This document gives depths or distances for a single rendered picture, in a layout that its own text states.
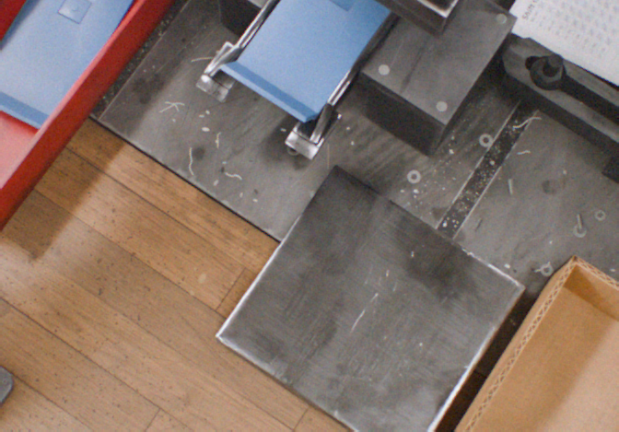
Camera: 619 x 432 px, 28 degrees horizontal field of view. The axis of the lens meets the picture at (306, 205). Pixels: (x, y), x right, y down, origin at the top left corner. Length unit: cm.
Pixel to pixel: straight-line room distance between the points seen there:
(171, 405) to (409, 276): 20
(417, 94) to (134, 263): 25
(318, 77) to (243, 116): 10
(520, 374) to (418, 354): 8
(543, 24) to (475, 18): 7
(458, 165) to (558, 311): 14
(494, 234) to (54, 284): 34
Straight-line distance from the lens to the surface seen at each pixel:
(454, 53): 90
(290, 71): 88
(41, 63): 98
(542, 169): 97
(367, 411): 90
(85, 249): 94
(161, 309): 93
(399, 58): 89
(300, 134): 87
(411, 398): 90
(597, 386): 94
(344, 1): 90
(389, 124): 95
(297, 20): 89
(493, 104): 98
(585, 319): 95
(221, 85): 88
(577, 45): 96
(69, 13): 100
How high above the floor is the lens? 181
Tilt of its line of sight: 75 degrees down
